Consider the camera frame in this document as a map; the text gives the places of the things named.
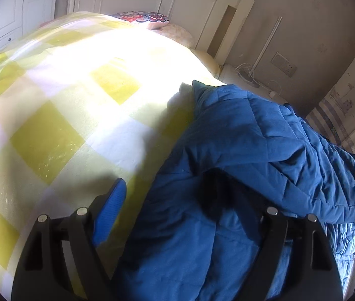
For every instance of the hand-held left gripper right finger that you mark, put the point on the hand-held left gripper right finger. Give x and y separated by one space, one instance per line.
273 225

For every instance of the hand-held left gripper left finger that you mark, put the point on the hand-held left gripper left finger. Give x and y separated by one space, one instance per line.
111 207

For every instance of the blue quilted jacket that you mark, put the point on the blue quilted jacket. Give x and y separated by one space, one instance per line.
243 131

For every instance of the yellow checkered bed sheet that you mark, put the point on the yellow checkered bed sheet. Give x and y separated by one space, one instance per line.
55 100

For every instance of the printed curtain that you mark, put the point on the printed curtain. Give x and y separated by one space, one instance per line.
349 100

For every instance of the white nightstand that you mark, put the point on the white nightstand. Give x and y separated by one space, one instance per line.
237 76

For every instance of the cream pillow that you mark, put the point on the cream pillow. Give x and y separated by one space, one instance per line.
207 61

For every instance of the pink pillow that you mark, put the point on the pink pillow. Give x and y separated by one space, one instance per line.
177 34

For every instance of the thin white pole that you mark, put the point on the thin white pole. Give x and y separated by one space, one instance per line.
269 37

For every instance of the red floral pillow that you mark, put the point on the red floral pillow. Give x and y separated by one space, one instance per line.
146 18

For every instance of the white wooden headboard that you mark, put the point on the white wooden headboard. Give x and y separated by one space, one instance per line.
180 0

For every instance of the white panelled wardrobe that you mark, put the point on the white panelled wardrobe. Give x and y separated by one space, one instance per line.
11 12

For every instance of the white wall socket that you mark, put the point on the white wall socket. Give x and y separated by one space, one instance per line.
290 68

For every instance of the white wall switch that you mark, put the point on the white wall switch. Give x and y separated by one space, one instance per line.
278 59

